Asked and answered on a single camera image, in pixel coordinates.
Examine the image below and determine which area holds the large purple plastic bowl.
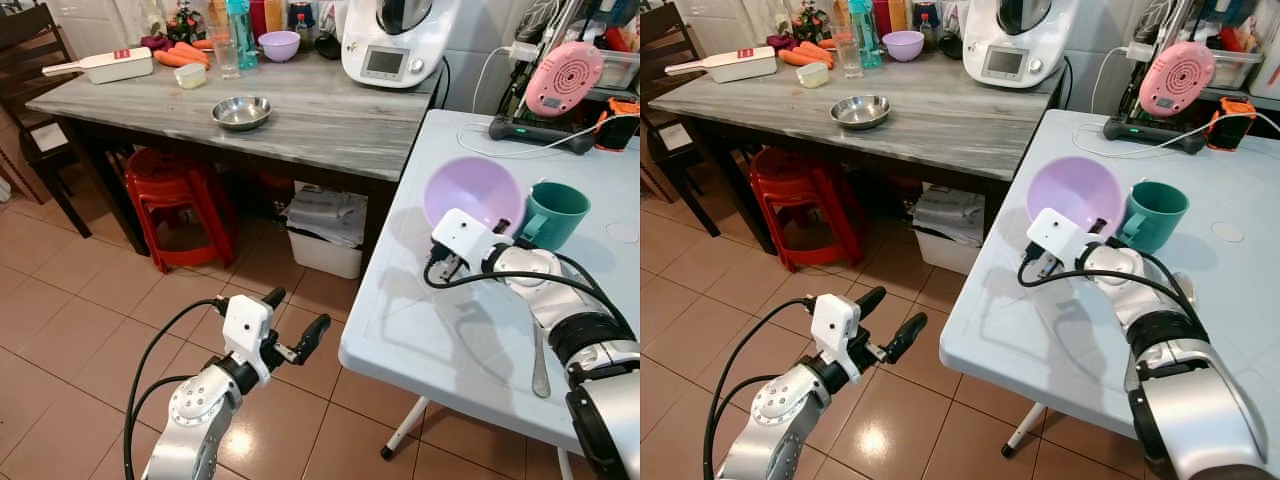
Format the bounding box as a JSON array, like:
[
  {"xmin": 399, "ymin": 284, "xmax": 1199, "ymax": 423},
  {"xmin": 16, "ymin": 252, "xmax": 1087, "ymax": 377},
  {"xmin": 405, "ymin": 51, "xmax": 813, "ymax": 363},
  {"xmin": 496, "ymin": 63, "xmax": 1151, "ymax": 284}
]
[
  {"xmin": 1026, "ymin": 156, "xmax": 1127, "ymax": 237},
  {"xmin": 423, "ymin": 156, "xmax": 526, "ymax": 237}
]

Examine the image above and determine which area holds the white plastic folding table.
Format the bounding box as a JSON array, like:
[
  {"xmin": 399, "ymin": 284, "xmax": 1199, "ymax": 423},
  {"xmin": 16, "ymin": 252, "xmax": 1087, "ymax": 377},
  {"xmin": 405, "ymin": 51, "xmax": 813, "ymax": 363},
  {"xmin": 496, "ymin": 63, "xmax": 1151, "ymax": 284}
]
[
  {"xmin": 338, "ymin": 108, "xmax": 641, "ymax": 471},
  {"xmin": 938, "ymin": 108, "xmax": 1280, "ymax": 471}
]

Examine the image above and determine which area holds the teal plastic mug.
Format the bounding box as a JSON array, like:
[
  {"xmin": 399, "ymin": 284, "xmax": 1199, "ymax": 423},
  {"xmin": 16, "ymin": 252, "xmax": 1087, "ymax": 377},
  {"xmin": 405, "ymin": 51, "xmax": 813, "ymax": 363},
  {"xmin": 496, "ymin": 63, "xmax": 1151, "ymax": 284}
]
[
  {"xmin": 514, "ymin": 180, "xmax": 592, "ymax": 254},
  {"xmin": 1114, "ymin": 180, "xmax": 1191, "ymax": 255}
]

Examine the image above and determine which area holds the white storage bin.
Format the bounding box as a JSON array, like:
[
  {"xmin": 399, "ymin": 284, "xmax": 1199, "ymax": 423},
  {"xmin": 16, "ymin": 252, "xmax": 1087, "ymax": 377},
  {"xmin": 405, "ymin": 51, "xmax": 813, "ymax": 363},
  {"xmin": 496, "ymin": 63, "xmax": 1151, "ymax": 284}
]
[
  {"xmin": 911, "ymin": 185, "xmax": 992, "ymax": 277},
  {"xmin": 284, "ymin": 185, "xmax": 370, "ymax": 280}
]

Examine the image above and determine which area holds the black stand base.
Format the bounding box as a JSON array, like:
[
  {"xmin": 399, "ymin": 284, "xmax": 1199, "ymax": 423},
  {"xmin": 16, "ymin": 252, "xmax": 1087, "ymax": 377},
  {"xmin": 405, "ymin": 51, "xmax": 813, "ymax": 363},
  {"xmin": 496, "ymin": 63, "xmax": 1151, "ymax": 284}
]
[
  {"xmin": 1103, "ymin": 114, "xmax": 1210, "ymax": 156},
  {"xmin": 488, "ymin": 114, "xmax": 597, "ymax": 156}
]

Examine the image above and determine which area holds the metal spoon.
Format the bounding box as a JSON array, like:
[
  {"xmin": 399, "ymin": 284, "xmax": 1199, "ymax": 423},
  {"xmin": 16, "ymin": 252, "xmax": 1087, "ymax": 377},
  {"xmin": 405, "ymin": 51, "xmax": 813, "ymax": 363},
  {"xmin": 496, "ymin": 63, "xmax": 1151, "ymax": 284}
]
[{"xmin": 530, "ymin": 320, "xmax": 553, "ymax": 400}]

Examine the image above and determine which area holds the red plastic stool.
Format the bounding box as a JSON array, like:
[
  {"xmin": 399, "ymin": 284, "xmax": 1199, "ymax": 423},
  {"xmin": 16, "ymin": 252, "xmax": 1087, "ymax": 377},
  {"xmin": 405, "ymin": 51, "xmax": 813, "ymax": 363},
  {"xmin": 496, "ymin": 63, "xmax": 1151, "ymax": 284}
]
[
  {"xmin": 748, "ymin": 147, "xmax": 863, "ymax": 274},
  {"xmin": 123, "ymin": 147, "xmax": 240, "ymax": 274}
]

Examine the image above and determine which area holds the orange and black device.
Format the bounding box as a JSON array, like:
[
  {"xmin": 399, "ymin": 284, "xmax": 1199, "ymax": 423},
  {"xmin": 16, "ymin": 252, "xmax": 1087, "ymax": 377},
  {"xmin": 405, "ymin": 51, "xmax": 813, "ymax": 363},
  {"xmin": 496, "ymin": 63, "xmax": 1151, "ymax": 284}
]
[
  {"xmin": 1206, "ymin": 97, "xmax": 1258, "ymax": 152},
  {"xmin": 594, "ymin": 98, "xmax": 641, "ymax": 152}
]

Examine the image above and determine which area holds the pink round device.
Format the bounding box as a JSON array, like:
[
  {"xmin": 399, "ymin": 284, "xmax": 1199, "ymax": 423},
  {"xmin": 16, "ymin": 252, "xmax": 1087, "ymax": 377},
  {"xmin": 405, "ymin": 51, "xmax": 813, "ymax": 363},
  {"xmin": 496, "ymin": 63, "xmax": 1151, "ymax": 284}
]
[
  {"xmin": 1138, "ymin": 41, "xmax": 1218, "ymax": 119},
  {"xmin": 523, "ymin": 41, "xmax": 606, "ymax": 119}
]

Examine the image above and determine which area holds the grey wood dining table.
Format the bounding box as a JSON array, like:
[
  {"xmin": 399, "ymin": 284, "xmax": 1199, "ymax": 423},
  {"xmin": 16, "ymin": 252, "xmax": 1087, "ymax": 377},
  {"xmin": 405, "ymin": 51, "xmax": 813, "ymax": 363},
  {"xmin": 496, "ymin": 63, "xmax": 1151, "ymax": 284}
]
[
  {"xmin": 647, "ymin": 46, "xmax": 1067, "ymax": 251},
  {"xmin": 25, "ymin": 45, "xmax": 448, "ymax": 263}
]

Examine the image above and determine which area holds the stainless steel bowl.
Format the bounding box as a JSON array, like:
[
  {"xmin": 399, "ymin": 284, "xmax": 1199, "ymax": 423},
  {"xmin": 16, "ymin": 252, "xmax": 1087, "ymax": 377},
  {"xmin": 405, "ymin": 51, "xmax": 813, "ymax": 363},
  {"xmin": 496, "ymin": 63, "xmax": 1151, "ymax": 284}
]
[
  {"xmin": 210, "ymin": 96, "xmax": 273, "ymax": 133},
  {"xmin": 830, "ymin": 95, "xmax": 893, "ymax": 132}
]

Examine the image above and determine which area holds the clear plastic container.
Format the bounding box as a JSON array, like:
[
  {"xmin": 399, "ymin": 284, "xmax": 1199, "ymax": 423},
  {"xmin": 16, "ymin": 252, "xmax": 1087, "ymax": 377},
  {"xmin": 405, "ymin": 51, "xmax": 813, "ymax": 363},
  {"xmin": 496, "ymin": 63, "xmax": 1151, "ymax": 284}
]
[
  {"xmin": 592, "ymin": 47, "xmax": 641, "ymax": 92},
  {"xmin": 1210, "ymin": 47, "xmax": 1267, "ymax": 92}
]

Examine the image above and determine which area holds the white kitchen cooking machine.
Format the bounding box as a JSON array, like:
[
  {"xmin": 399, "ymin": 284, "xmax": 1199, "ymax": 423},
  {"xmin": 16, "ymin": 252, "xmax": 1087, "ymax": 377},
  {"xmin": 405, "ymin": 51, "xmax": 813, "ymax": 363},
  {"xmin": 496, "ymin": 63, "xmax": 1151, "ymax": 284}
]
[
  {"xmin": 340, "ymin": 0, "xmax": 462, "ymax": 90},
  {"xmin": 962, "ymin": 0, "xmax": 1082, "ymax": 90}
]

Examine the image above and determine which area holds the dark wooden chair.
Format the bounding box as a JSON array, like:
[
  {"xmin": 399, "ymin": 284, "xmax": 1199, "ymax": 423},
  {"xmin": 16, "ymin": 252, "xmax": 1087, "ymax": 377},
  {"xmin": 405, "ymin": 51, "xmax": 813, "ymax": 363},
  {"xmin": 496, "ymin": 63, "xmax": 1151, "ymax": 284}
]
[
  {"xmin": 0, "ymin": 4, "xmax": 93, "ymax": 240},
  {"xmin": 640, "ymin": 2, "xmax": 723, "ymax": 240}
]

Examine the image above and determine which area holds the clear drinking glass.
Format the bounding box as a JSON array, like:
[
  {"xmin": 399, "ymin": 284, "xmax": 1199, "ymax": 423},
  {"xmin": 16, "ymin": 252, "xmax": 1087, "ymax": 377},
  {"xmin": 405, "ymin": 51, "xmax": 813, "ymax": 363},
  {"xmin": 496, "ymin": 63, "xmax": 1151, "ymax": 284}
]
[
  {"xmin": 835, "ymin": 30, "xmax": 866, "ymax": 80},
  {"xmin": 211, "ymin": 30, "xmax": 243, "ymax": 80}
]

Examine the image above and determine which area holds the small purple bowl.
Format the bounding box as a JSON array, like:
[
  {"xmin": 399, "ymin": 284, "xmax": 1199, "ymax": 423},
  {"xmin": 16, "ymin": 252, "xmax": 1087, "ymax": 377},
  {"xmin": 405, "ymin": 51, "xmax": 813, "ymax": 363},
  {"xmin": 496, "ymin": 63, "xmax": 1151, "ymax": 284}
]
[
  {"xmin": 882, "ymin": 30, "xmax": 926, "ymax": 63},
  {"xmin": 258, "ymin": 31, "xmax": 302, "ymax": 63}
]

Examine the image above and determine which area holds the orange carrot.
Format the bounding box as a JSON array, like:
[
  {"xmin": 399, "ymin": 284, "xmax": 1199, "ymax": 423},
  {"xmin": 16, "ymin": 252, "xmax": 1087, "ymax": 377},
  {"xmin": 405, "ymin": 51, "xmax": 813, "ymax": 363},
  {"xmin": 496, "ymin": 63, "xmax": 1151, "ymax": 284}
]
[
  {"xmin": 154, "ymin": 40, "xmax": 214, "ymax": 70},
  {"xmin": 778, "ymin": 40, "xmax": 837, "ymax": 69}
]

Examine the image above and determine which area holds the teal bottle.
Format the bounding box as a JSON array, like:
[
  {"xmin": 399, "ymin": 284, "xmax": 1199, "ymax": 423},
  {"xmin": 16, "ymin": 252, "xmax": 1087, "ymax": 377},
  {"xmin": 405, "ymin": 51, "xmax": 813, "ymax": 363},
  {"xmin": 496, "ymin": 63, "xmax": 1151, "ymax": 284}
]
[
  {"xmin": 226, "ymin": 0, "xmax": 260, "ymax": 70},
  {"xmin": 850, "ymin": 0, "xmax": 884, "ymax": 70}
]

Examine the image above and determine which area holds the small flower decoration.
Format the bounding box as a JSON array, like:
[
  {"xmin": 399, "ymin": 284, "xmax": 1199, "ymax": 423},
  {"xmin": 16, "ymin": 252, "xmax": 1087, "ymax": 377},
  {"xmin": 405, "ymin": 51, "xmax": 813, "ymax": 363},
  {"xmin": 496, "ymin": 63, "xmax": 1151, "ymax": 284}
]
[
  {"xmin": 789, "ymin": 0, "xmax": 833, "ymax": 44},
  {"xmin": 164, "ymin": 0, "xmax": 208, "ymax": 45}
]

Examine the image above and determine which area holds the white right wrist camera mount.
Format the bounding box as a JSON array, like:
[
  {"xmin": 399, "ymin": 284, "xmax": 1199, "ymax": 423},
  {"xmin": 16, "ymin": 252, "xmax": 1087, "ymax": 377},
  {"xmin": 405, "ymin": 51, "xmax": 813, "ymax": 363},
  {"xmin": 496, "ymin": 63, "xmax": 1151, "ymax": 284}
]
[
  {"xmin": 430, "ymin": 208, "xmax": 517, "ymax": 272},
  {"xmin": 1025, "ymin": 208, "xmax": 1102, "ymax": 270}
]

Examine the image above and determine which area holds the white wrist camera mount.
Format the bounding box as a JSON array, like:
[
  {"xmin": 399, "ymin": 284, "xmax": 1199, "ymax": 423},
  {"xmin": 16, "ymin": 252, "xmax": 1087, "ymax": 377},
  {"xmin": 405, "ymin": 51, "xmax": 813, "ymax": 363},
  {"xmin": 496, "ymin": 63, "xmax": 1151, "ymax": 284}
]
[
  {"xmin": 1025, "ymin": 208, "xmax": 1102, "ymax": 270},
  {"xmin": 221, "ymin": 293, "xmax": 277, "ymax": 383},
  {"xmin": 430, "ymin": 208, "xmax": 517, "ymax": 272},
  {"xmin": 809, "ymin": 292, "xmax": 864, "ymax": 383}
]

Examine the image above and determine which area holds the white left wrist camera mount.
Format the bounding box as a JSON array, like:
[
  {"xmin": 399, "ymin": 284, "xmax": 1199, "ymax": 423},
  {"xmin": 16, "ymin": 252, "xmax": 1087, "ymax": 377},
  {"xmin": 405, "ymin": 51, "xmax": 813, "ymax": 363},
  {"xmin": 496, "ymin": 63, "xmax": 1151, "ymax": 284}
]
[
  {"xmin": 221, "ymin": 293, "xmax": 277, "ymax": 383},
  {"xmin": 809, "ymin": 292, "xmax": 864, "ymax": 383}
]

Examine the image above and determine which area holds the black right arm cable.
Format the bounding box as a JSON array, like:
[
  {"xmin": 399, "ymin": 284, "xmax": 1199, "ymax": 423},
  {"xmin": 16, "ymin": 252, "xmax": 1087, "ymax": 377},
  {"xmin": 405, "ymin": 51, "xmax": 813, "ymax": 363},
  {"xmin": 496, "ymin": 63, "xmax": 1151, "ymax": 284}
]
[
  {"xmin": 423, "ymin": 245, "xmax": 633, "ymax": 336},
  {"xmin": 1018, "ymin": 243, "xmax": 1216, "ymax": 336}
]

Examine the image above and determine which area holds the white cable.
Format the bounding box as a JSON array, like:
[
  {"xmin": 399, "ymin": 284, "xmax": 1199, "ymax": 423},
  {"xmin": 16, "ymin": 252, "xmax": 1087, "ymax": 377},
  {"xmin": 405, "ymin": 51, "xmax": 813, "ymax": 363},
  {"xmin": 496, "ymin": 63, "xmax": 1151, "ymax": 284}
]
[
  {"xmin": 1071, "ymin": 110, "xmax": 1280, "ymax": 160},
  {"xmin": 457, "ymin": 112, "xmax": 641, "ymax": 161}
]

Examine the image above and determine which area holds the white container with handle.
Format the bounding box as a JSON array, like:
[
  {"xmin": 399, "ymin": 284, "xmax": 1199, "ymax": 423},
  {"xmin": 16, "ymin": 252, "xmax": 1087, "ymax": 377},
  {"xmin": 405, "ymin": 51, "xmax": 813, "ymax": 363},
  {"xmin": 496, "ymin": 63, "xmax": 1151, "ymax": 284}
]
[
  {"xmin": 664, "ymin": 46, "xmax": 779, "ymax": 85},
  {"xmin": 42, "ymin": 47, "xmax": 156, "ymax": 86}
]

